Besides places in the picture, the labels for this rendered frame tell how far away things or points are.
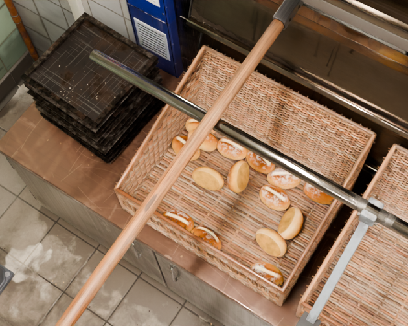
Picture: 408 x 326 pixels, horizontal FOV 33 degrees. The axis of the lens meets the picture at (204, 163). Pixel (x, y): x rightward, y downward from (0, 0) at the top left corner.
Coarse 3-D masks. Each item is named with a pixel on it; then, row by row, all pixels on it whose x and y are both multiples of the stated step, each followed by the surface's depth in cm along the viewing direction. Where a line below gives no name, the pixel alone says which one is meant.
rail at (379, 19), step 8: (328, 0) 129; (336, 0) 128; (344, 0) 128; (352, 0) 128; (344, 8) 128; (352, 8) 127; (360, 8) 127; (368, 8) 127; (360, 16) 128; (368, 16) 126; (376, 16) 126; (384, 16) 126; (376, 24) 127; (384, 24) 126; (392, 24) 125; (400, 24) 125; (392, 32) 126; (400, 32) 125
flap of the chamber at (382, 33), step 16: (304, 0) 133; (320, 0) 130; (368, 0) 131; (384, 0) 131; (400, 0) 131; (336, 16) 131; (352, 16) 129; (400, 16) 129; (368, 32) 129; (384, 32) 127; (400, 48) 127
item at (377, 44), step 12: (276, 0) 164; (300, 12) 162; (312, 12) 160; (324, 24) 160; (336, 24) 158; (348, 36) 159; (360, 36) 156; (372, 36) 155; (372, 48) 157; (384, 48) 155; (396, 48) 153; (396, 60) 156
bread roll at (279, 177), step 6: (270, 174) 202; (276, 174) 201; (282, 174) 200; (288, 174) 200; (270, 180) 202; (276, 180) 201; (282, 180) 200; (288, 180) 200; (294, 180) 200; (300, 180) 202; (282, 186) 201; (288, 186) 201; (294, 186) 202
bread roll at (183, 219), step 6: (168, 210) 198; (174, 210) 198; (180, 210) 199; (168, 216) 197; (174, 216) 196; (180, 216) 196; (186, 216) 197; (174, 222) 196; (180, 222) 195; (186, 222) 196; (192, 222) 198; (186, 228) 196; (192, 228) 198
